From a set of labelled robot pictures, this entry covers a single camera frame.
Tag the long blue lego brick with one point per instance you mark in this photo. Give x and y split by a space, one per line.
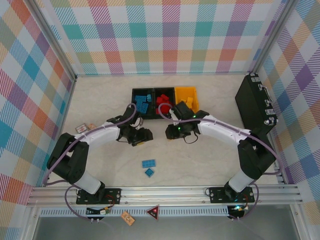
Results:
149 98
140 98
144 109
149 163

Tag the small blue lego brick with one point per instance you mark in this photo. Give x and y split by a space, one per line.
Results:
149 172
139 105

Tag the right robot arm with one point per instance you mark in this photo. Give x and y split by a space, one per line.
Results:
220 127

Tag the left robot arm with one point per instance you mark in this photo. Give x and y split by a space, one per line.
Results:
102 133

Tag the yellow plastic bin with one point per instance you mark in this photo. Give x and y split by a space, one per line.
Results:
181 93

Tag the white red small card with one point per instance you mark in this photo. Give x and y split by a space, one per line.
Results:
81 129

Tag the black hard case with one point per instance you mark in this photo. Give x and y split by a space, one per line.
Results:
250 105

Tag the red triangle sign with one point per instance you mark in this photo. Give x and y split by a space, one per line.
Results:
153 212

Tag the orange tag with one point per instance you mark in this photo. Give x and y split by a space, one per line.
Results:
128 217

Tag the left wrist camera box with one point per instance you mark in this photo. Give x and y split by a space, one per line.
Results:
138 122

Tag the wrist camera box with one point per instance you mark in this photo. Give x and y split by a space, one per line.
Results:
173 111
138 122

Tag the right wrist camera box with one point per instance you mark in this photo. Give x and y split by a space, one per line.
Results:
173 111

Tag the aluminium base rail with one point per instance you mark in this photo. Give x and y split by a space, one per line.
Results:
162 193

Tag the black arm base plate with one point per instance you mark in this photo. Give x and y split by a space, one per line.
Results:
112 196
217 195

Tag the black power connector bracket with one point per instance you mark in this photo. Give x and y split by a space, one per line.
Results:
237 208
103 211

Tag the aluminium side rail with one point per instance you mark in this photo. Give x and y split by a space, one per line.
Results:
280 178

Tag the aluminium frame post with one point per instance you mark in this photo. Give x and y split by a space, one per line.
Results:
56 42
271 37

